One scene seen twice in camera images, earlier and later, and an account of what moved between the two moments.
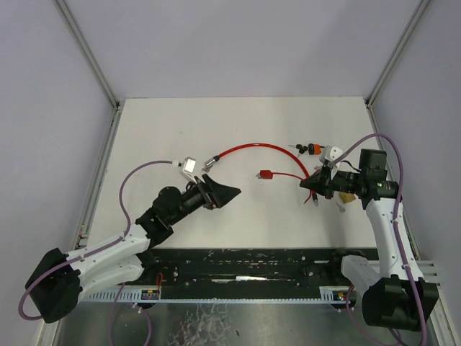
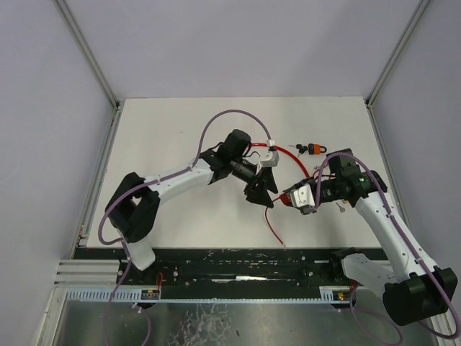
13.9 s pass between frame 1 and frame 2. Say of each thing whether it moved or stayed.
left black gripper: moved
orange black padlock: stayed
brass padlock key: stayed
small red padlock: moved
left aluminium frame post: stayed
